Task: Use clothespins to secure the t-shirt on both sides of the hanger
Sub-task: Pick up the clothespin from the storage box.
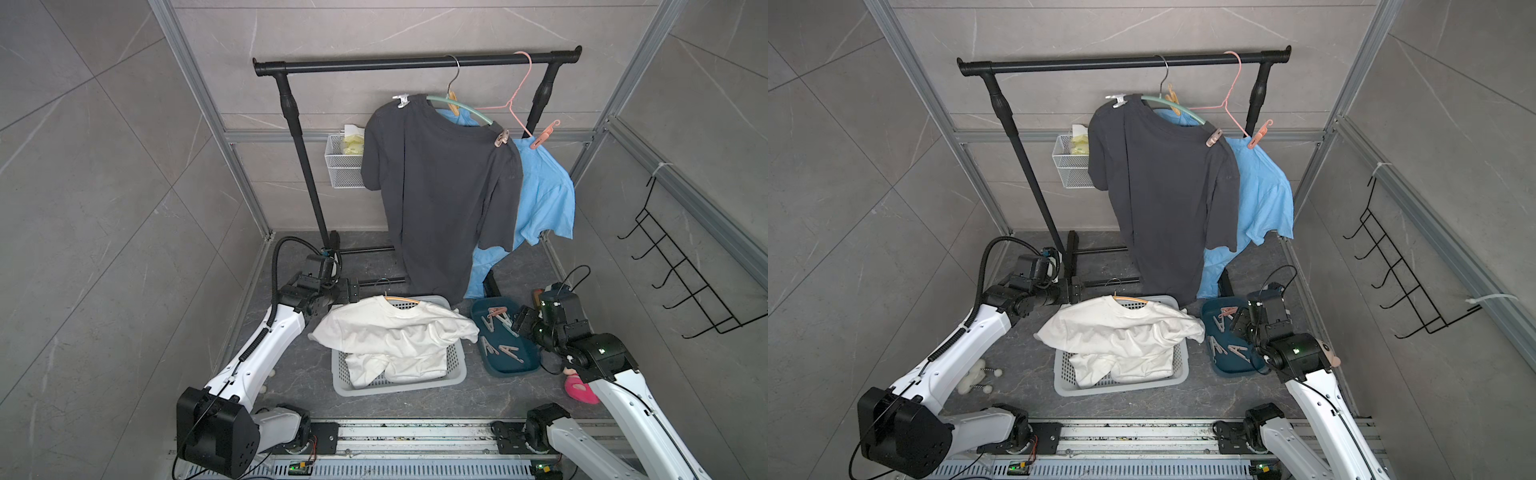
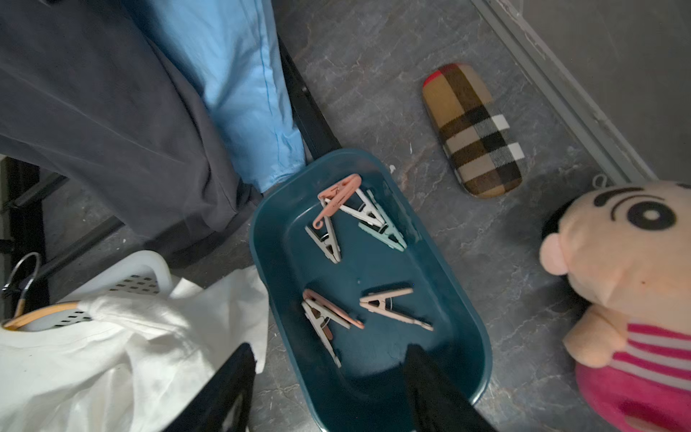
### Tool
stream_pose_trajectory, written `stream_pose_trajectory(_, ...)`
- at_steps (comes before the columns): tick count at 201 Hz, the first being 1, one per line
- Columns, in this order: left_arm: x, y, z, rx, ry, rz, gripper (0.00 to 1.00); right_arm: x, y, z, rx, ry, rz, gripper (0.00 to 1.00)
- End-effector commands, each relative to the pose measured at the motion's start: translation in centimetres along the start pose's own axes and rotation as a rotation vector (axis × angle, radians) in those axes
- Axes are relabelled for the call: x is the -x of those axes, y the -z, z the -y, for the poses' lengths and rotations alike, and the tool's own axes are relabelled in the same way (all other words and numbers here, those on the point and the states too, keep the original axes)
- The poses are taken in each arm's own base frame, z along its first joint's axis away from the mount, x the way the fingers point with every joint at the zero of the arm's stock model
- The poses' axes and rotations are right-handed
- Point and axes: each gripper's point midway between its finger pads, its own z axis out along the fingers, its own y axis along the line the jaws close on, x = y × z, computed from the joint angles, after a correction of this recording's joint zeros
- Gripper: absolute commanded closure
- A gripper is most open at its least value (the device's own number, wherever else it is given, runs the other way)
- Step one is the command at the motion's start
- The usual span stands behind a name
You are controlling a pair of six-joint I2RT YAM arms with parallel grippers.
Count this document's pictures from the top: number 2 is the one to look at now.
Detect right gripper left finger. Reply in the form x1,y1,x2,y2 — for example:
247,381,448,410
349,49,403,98
165,343,257,432

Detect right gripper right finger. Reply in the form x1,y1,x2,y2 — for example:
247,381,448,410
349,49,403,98
402,344,496,432

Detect dark grey garment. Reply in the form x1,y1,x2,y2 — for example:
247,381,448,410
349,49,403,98
1,1,250,266

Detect light blue t-shirt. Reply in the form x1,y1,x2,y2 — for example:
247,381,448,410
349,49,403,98
125,0,306,193

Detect orange plastic hanger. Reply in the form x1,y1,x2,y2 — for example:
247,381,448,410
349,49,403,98
3,302,78,331

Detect clothespins in tray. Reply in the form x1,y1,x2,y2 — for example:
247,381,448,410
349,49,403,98
301,174,434,368

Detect white garment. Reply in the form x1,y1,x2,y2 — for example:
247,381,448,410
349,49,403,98
1,266,268,431

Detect white laundry basket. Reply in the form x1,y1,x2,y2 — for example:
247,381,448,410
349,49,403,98
50,250,179,329

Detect teal clothespin tray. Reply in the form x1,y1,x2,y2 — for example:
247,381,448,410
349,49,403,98
250,149,492,431

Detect black clothes rack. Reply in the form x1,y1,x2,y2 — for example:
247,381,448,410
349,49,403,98
0,31,344,320

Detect pink plush doll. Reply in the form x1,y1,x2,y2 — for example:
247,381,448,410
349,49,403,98
539,181,690,431

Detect plaid case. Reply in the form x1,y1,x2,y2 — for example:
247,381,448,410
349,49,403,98
422,63,527,199

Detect spare wire hangers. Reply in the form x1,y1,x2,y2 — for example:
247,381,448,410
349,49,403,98
1,252,42,319

